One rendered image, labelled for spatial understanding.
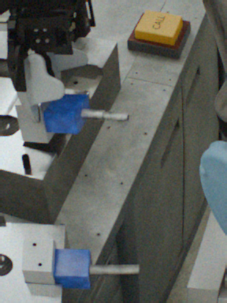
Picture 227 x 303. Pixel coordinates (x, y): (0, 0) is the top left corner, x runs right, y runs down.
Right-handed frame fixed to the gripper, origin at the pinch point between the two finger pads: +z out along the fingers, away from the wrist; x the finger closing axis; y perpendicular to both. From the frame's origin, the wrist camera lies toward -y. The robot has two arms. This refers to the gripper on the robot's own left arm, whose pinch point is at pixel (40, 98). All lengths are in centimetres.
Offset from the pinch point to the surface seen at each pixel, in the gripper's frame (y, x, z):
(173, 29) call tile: 6.4, 30.9, 7.0
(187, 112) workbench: -2, 53, 38
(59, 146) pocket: 0.8, 0.9, 7.6
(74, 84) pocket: -1.8, 12.4, 6.1
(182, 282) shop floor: -8, 55, 87
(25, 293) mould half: 4.2, -21.1, 12.3
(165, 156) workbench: -3, 41, 39
